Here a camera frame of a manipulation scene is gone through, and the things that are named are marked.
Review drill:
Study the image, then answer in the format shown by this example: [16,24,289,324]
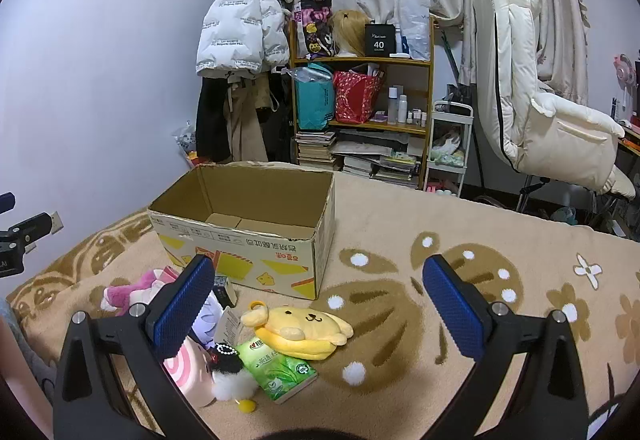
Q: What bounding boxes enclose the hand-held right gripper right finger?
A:
[422,254,589,440]

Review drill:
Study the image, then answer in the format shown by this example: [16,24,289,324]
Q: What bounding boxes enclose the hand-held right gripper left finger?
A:
[52,254,216,440]

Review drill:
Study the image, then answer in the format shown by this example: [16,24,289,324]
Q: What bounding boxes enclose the white spiky round cushion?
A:
[192,292,223,351]

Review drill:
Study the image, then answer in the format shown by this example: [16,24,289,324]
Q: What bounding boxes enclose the pink white plush toy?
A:
[100,267,181,315]

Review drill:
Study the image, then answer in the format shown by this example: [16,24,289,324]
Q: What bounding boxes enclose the pink swirl plush pillow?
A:
[162,335,221,408]

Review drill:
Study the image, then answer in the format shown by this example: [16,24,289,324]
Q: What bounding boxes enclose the black white fluffy plush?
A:
[210,342,260,413]

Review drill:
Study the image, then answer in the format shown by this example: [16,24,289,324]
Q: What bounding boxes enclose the printed cardboard box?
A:
[148,165,336,301]

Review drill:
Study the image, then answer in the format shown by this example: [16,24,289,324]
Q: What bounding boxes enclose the green tissue pack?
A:
[235,337,318,404]

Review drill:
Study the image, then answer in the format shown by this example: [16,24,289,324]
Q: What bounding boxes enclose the yellow plush dog toy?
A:
[241,301,354,361]

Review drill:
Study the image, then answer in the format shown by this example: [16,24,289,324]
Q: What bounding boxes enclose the green white soft items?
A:
[432,132,466,168]

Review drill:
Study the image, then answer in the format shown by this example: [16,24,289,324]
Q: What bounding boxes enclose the small thick black book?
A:
[212,276,237,308]

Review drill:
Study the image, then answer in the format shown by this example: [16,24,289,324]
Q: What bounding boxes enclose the white paper tag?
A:
[215,307,244,348]

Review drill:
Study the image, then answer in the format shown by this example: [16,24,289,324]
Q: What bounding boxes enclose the beige flower printed blanket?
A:
[5,160,640,440]

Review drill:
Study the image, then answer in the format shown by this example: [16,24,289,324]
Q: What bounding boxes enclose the person's leg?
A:
[0,300,56,426]

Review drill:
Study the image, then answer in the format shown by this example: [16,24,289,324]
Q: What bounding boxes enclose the wide pile of books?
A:
[342,130,426,185]

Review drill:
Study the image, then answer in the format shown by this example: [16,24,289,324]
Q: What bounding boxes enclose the clear bag of small things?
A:
[172,122,199,167]

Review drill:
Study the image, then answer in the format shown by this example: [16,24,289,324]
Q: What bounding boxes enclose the beige hanging trousers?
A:
[227,77,271,165]

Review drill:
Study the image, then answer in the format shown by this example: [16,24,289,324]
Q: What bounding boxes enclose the black hanging coat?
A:
[196,74,236,161]

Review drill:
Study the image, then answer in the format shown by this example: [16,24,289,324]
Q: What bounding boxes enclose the white rolling cart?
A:
[425,100,475,198]

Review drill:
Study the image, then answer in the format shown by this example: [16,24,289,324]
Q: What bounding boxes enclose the narrow stack of books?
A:
[295,131,337,171]

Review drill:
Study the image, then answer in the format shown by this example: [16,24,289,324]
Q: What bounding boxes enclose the red patterned bag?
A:
[332,70,386,125]

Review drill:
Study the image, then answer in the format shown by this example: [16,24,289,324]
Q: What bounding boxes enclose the teal paper bag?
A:
[294,64,336,131]

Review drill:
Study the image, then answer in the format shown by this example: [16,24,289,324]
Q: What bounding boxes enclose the white padded recliner chair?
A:
[472,0,637,215]

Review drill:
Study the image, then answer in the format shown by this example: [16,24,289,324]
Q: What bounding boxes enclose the wooden desk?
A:
[615,120,640,158]

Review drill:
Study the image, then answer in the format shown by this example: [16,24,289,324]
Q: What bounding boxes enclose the wooden shelf unit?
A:
[289,17,435,191]

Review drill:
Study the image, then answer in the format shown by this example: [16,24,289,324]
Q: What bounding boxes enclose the black square box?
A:
[364,23,396,56]

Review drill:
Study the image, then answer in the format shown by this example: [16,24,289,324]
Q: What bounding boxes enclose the white plastic bag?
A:
[397,0,432,60]

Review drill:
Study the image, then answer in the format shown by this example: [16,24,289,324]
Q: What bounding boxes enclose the white puffer jacket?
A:
[196,0,291,79]

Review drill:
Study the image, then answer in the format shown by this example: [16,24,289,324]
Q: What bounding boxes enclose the blond wig head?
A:
[328,10,371,58]

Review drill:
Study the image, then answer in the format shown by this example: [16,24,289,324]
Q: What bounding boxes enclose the pink desk fan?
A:
[614,54,639,83]

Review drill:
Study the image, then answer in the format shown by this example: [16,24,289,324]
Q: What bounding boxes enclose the black cat printed bag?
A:
[292,0,335,60]

